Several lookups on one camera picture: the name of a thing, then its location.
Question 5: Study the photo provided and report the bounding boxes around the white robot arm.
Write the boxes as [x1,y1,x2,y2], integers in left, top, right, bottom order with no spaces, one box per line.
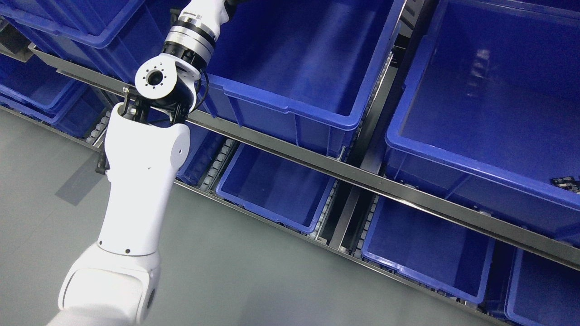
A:
[49,0,240,326]

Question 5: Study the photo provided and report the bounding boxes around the blue bin lower middle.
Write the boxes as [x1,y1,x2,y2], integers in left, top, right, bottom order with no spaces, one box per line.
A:
[216,144,335,235]

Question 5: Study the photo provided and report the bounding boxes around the blue bin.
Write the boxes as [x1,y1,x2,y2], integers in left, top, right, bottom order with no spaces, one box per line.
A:
[202,0,406,158]
[216,144,335,235]
[176,122,224,186]
[0,0,191,139]
[361,197,495,304]
[384,0,580,246]

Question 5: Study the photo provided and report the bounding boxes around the metal shelf rack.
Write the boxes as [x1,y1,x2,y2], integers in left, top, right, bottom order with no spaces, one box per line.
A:
[0,0,580,326]

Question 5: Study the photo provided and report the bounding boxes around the blue bin upper middle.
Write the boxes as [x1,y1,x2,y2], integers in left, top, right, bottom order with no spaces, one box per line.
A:
[202,0,406,158]

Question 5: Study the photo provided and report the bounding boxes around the blue bin lower left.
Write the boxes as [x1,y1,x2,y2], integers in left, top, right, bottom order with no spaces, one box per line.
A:
[176,122,224,186]

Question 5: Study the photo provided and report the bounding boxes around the blue bin lower right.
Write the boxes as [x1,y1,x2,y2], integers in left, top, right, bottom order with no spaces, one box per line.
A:
[361,197,495,304]

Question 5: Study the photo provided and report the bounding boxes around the blue bin upper right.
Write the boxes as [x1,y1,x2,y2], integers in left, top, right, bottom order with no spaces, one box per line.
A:
[384,0,580,246]

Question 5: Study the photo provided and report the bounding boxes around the blue bin upper left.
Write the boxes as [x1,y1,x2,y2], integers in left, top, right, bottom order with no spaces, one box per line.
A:
[0,0,191,139]

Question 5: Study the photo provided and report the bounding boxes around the small dark circuit board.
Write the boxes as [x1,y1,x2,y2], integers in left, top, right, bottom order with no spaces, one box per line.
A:
[551,176,580,194]

